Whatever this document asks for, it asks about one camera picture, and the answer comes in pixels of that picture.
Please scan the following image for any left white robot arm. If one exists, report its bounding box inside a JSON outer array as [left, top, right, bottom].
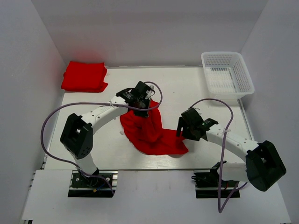
[[60, 81, 155, 186]]

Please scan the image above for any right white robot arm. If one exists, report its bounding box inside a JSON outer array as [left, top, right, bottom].
[[176, 108, 286, 192]]

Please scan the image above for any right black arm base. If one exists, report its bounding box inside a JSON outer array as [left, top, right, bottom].
[[191, 162, 237, 199]]

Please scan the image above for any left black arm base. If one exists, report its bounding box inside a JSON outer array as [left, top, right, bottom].
[[68, 171, 118, 198]]

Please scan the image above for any folded red t-shirt stack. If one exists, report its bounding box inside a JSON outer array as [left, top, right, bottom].
[[61, 61, 108, 93]]

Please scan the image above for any white plastic mesh basket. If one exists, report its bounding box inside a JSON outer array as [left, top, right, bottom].
[[201, 51, 255, 100]]

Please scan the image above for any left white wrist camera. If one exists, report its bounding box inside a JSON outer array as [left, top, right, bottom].
[[145, 85, 156, 99]]

